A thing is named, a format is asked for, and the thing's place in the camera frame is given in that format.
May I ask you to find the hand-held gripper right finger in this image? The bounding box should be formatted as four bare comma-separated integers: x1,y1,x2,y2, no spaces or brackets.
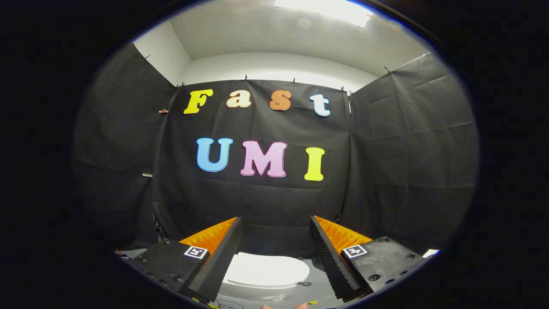
310,215,429,301

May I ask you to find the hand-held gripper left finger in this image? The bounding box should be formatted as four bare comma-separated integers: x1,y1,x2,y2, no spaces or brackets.
124,217,243,304

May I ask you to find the black backdrop cloth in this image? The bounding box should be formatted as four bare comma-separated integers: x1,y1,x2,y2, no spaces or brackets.
73,43,479,259

